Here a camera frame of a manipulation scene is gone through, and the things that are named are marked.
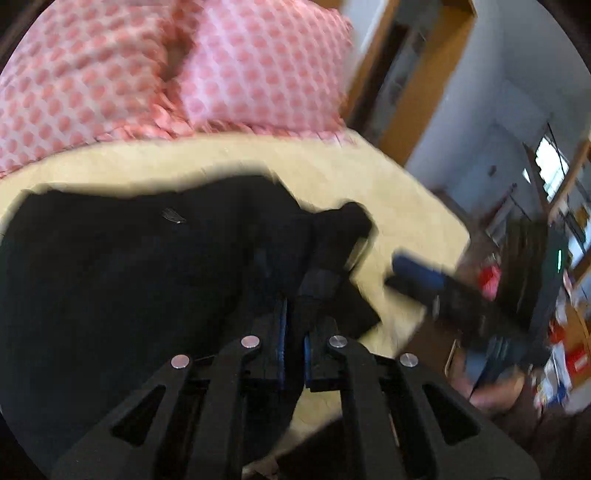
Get black pants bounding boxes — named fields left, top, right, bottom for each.
left=1, top=175, right=378, bottom=474

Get person's right hand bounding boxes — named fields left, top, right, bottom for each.
left=448, top=349, right=526, bottom=415

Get cream patterned bed mattress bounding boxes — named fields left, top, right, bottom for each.
left=1, top=134, right=468, bottom=474

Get right pink polka-dot pillow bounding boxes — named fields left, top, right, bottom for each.
left=174, top=1, right=353, bottom=139

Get pink polka-dot pillow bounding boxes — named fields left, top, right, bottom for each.
left=1, top=1, right=192, bottom=177
left=174, top=1, right=353, bottom=139

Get left pink polka-dot pillow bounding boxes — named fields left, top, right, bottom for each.
left=1, top=1, right=192, bottom=177

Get wooden door frame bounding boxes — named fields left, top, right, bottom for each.
left=342, top=1, right=477, bottom=167

